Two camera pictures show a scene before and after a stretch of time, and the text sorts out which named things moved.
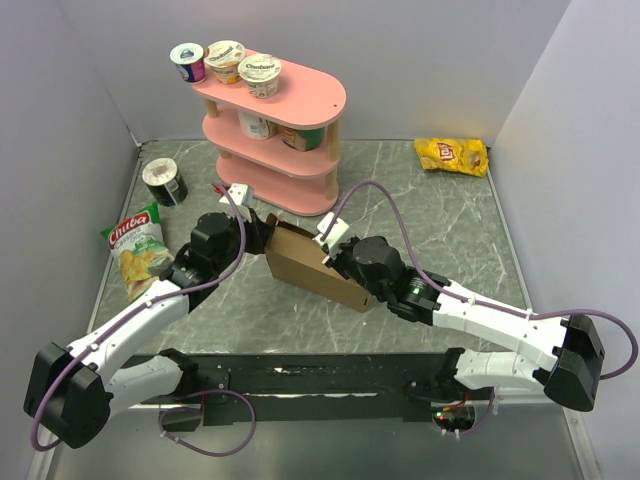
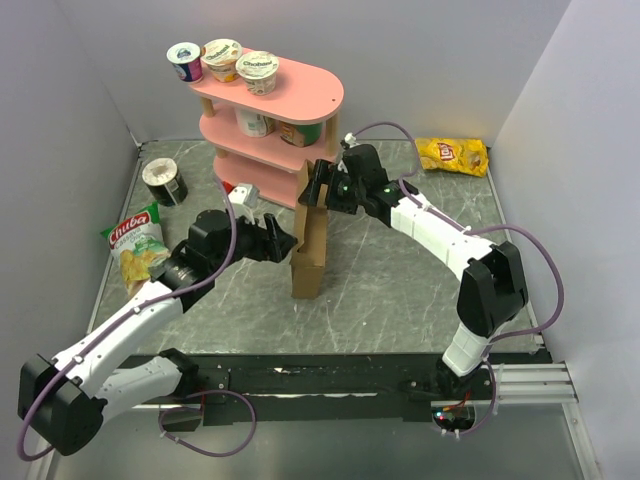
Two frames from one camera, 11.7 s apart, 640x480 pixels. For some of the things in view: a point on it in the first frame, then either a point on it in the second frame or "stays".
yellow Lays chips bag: (466, 155) stays
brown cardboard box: (297, 259) → (308, 262)
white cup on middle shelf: (257, 127) stays
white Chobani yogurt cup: (260, 72) stays
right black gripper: (335, 263) → (326, 173)
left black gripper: (259, 232) stays
